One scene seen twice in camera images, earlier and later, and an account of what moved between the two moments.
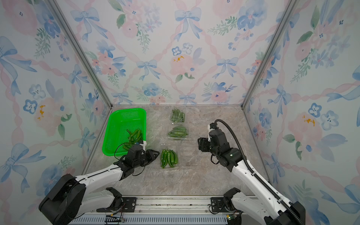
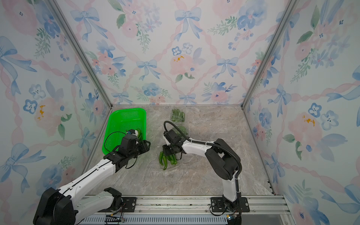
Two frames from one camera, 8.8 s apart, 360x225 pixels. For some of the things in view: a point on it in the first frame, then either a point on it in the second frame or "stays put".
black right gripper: (203, 143) → (165, 150)
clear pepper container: (168, 156) stays put
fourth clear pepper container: (177, 132) stays put
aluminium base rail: (164, 210) stays put
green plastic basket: (116, 134) stays put
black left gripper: (151, 155) → (144, 145)
